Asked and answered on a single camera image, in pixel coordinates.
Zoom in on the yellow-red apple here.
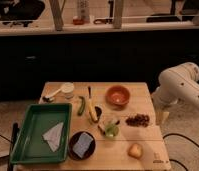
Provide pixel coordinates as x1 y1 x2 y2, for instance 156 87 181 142
128 143 143 159

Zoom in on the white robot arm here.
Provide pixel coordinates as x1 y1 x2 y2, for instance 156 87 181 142
152 62 199 110

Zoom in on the red bowl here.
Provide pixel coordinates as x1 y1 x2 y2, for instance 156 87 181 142
105 85 130 106

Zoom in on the yellow banana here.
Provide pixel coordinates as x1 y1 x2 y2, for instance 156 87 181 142
88 99 98 122

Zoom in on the green cucumber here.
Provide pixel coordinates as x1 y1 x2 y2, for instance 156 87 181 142
77 96 86 116

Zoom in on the green cup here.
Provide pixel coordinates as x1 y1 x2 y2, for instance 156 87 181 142
105 123 119 138

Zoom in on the bunch of dark grapes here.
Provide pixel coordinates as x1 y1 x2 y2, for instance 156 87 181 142
126 114 150 127

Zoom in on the blue-grey sponge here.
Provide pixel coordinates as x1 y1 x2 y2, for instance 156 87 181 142
73 132 93 158

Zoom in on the black round plate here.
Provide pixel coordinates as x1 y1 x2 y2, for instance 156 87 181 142
68 131 96 160

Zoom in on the grey folded cloth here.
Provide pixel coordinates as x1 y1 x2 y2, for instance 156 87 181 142
42 122 64 152

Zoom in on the green plastic tray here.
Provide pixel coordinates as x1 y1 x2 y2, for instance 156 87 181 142
10 103 72 164

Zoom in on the black bar beside tray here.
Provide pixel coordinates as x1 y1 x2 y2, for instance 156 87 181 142
7 123 19 171

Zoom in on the black office chair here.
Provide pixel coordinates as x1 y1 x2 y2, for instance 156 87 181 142
0 0 45 27

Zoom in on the black cable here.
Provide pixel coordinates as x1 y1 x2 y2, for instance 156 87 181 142
162 132 199 171

